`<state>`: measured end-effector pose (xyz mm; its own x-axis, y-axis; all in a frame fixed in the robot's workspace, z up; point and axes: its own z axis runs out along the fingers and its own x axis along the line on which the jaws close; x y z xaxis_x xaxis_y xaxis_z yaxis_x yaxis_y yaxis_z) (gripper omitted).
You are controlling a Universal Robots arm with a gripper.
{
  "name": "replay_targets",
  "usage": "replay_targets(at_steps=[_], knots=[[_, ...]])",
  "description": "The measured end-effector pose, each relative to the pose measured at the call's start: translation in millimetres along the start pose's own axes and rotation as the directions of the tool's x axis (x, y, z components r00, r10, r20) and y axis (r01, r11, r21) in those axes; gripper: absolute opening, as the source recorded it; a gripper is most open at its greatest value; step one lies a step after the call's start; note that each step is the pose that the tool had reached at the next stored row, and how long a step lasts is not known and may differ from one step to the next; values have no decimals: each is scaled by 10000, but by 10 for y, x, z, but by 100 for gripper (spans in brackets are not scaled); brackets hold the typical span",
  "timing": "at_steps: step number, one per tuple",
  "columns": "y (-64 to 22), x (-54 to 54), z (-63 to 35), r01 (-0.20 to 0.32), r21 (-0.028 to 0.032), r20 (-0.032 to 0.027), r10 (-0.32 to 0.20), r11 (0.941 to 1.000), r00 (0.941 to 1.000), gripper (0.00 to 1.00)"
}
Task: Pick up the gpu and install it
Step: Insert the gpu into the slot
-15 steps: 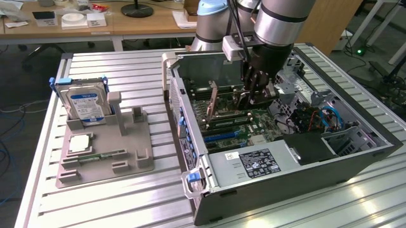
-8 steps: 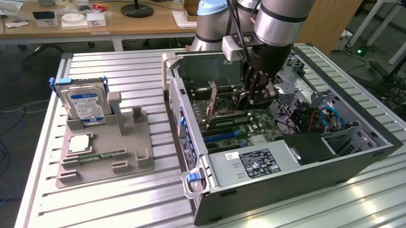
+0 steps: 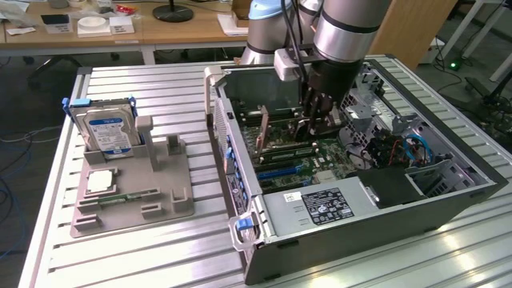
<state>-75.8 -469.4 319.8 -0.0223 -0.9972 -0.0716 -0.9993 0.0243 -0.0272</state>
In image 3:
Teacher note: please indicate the black and white box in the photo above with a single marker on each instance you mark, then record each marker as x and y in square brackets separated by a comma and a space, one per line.
[56, 19]

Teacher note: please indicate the grey power supply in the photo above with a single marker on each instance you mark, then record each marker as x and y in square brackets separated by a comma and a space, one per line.
[292, 216]

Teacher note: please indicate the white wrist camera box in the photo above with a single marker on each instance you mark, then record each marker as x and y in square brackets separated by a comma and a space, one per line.
[286, 64]

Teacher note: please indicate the black expansion slot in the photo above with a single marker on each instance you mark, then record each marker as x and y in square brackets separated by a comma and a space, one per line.
[276, 166]

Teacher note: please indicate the red packet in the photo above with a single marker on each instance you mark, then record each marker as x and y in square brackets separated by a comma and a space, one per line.
[124, 9]

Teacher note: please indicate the blue disk caddy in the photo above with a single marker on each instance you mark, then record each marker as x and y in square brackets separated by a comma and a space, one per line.
[80, 102]

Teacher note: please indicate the grey disk bay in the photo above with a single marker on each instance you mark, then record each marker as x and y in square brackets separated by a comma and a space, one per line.
[436, 177]

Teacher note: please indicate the grey parts rack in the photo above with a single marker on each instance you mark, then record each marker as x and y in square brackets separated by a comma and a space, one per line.
[132, 180]

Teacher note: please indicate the silver perforated disk bay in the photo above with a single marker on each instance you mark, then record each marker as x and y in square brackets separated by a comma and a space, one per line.
[360, 115]

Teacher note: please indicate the RAM stick with white label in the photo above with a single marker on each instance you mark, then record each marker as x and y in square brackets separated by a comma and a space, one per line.
[288, 155]

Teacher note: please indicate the wooden desk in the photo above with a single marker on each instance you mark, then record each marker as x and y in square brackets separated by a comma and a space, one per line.
[180, 33]

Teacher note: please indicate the black floor stand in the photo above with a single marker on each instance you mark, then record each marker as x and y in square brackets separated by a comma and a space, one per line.
[478, 85]

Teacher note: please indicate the hard disk with blue label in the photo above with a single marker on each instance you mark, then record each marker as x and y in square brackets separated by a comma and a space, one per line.
[106, 132]

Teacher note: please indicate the stack of white papers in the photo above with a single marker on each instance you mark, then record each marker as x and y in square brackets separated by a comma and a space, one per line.
[232, 28]

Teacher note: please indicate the silver CPU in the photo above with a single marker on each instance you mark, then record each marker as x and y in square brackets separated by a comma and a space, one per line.
[100, 181]

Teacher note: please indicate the white flat box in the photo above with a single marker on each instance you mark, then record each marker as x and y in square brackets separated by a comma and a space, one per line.
[94, 33]

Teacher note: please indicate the silver chipset heat sink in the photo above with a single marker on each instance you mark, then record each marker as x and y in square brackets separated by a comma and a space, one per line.
[328, 177]

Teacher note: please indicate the black chair base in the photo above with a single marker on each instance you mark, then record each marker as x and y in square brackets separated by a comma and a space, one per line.
[52, 64]

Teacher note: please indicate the white paper label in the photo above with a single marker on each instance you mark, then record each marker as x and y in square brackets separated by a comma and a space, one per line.
[20, 31]

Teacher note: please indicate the black open PC case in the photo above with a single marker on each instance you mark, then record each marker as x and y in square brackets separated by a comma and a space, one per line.
[360, 240]

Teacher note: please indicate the black plastic shroud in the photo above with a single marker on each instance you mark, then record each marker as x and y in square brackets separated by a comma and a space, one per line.
[388, 186]

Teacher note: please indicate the device with green light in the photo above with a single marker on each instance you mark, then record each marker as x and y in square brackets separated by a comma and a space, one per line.
[454, 64]

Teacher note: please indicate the loose white papers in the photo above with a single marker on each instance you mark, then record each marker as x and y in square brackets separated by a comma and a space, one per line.
[12, 9]

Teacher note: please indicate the blue case latch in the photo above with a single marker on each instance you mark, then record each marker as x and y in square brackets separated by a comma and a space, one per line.
[243, 225]

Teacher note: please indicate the wooden cabinet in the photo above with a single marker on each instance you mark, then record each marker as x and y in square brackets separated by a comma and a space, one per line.
[408, 30]

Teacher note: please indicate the green RAM stick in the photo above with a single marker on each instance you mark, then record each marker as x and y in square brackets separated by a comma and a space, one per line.
[120, 198]

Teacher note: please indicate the blue expansion slot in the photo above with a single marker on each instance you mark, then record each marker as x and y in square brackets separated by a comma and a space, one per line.
[280, 173]

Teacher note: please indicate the small white box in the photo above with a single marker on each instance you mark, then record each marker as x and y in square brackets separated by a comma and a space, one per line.
[120, 25]

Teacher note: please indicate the CPU socket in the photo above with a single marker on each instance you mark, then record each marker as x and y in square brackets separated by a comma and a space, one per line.
[280, 144]

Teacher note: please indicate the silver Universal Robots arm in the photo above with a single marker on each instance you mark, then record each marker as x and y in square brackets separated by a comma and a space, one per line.
[344, 39]

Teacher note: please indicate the brown cardboard box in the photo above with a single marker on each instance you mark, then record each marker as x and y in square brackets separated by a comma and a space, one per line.
[240, 12]

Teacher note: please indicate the black RAM slot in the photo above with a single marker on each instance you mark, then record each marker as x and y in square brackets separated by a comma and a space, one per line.
[250, 117]
[250, 121]
[250, 113]
[251, 124]

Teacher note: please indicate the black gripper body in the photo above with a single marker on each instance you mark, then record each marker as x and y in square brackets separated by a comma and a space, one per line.
[334, 76]

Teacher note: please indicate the grey mug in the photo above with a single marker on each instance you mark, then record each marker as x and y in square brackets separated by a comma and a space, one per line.
[59, 3]

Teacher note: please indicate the white desk frame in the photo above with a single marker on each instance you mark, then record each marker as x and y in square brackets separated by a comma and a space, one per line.
[472, 33]

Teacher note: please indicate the black round lamp base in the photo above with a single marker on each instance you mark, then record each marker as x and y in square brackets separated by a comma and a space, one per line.
[172, 13]

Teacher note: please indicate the green motherboard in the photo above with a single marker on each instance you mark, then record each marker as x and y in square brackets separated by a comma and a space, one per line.
[332, 159]

